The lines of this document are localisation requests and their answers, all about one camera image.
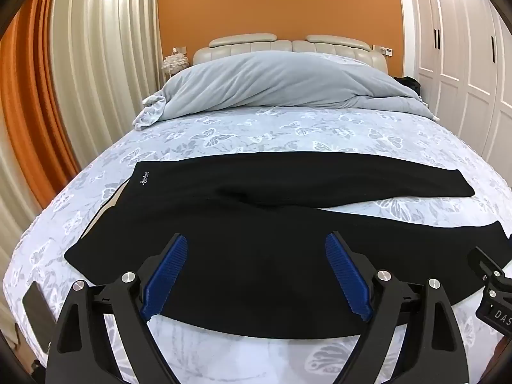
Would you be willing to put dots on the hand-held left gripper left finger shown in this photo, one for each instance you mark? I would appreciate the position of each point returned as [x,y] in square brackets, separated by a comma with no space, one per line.
[166,276]

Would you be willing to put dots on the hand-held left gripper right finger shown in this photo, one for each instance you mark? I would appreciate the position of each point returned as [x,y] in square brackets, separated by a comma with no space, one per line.
[346,276]

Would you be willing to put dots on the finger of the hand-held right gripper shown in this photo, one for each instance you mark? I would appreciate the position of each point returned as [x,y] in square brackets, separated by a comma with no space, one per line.
[486,262]

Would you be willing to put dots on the black pants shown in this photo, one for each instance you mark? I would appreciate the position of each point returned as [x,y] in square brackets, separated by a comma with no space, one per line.
[240,208]

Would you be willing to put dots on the dark smartphone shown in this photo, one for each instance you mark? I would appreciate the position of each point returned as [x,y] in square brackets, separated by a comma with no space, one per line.
[36,316]

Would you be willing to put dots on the white curtain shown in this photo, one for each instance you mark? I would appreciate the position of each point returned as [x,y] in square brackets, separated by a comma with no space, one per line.
[14,208]
[104,68]

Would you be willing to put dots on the butterfly print bed sheet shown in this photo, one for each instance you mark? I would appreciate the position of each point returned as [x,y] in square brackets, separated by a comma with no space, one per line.
[260,132]

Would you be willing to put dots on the dark cloth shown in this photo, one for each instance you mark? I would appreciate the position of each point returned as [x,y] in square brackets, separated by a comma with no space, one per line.
[408,84]

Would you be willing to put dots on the grey duvet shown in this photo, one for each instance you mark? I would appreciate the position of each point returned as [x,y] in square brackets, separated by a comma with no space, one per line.
[280,80]

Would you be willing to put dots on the white flower bedside lamp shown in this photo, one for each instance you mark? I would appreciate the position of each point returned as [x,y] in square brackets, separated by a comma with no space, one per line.
[175,63]

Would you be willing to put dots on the white wardrobe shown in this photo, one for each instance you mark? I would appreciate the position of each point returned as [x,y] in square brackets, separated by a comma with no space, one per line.
[460,48]

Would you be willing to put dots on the orange curtain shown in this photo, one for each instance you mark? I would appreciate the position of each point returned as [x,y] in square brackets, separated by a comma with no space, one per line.
[28,100]

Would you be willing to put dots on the beige padded headboard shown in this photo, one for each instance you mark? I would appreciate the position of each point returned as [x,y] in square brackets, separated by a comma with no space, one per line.
[240,48]

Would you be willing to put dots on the white wall switch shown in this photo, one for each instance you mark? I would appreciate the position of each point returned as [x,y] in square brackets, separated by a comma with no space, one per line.
[383,50]

